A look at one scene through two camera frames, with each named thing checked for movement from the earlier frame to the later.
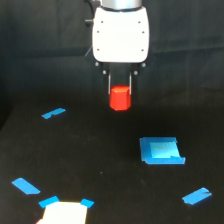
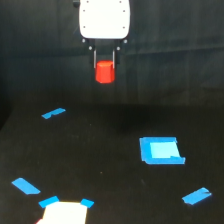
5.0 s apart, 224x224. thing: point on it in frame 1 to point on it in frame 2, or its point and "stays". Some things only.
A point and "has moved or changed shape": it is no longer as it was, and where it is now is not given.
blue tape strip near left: (24, 186) stays
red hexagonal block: (120, 97) has moved or changed shape
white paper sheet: (64, 213) stays
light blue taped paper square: (160, 151) stays
